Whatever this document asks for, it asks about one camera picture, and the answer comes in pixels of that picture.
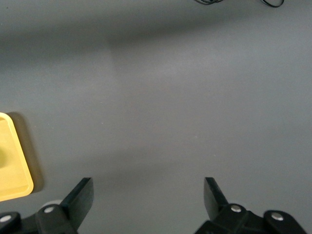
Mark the thin black loose cable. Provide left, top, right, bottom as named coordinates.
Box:
left=194, top=0, right=285, bottom=8

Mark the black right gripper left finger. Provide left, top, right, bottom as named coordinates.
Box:
left=0, top=177, right=95, bottom=234

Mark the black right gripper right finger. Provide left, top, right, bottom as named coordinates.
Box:
left=195, top=177, right=309, bottom=234

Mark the yellow plastic tray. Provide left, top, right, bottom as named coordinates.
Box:
left=0, top=112, right=34, bottom=202

